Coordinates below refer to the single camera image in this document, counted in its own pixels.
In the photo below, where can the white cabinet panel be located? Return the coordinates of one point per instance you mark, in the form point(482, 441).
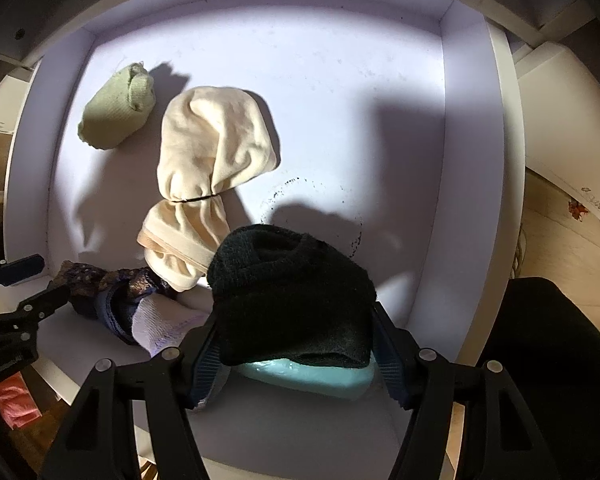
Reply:
point(560, 101)

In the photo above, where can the cream tied cloth bundle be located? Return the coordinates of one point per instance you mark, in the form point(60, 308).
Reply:
point(212, 140)

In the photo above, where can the dark navy patterned cloth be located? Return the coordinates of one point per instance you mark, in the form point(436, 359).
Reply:
point(109, 297)

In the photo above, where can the lavender sock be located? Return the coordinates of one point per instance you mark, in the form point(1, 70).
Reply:
point(160, 322)

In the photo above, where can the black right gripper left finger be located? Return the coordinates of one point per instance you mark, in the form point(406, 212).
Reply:
point(96, 440)

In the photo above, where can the black knit cloth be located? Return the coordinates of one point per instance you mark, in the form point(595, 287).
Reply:
point(280, 294)

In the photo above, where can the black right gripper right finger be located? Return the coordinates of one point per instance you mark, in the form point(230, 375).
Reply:
point(500, 440)

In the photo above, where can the green rolled sock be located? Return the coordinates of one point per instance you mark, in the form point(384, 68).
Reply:
point(118, 109)

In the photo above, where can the light blue soft item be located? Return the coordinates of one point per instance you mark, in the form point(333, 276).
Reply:
point(338, 382)

